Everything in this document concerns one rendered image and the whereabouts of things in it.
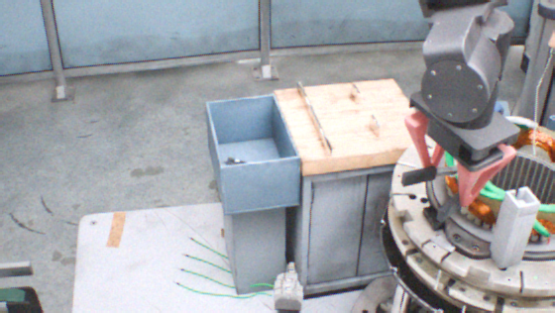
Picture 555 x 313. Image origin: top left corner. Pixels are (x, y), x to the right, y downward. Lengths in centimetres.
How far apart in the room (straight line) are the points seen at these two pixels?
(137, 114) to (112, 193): 56
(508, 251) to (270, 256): 45
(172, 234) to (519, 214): 71
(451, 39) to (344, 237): 55
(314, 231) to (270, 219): 7
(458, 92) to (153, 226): 81
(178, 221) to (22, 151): 177
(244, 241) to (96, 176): 171
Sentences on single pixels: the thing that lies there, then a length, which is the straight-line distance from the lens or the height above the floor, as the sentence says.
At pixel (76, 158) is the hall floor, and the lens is 280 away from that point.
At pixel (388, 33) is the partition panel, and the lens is 329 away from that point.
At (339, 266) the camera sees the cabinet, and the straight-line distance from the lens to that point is 106.
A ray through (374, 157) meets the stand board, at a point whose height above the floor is 106.
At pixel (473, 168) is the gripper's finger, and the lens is 62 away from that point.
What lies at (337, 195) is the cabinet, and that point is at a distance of 96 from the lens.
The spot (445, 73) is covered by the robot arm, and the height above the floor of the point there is 135.
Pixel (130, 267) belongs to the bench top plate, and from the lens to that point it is 116.
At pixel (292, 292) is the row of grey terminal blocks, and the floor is 82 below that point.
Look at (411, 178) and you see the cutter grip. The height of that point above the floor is 117.
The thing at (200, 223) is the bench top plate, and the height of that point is 78.
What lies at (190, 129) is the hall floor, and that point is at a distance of 287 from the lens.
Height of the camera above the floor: 160
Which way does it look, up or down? 37 degrees down
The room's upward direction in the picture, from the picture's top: straight up
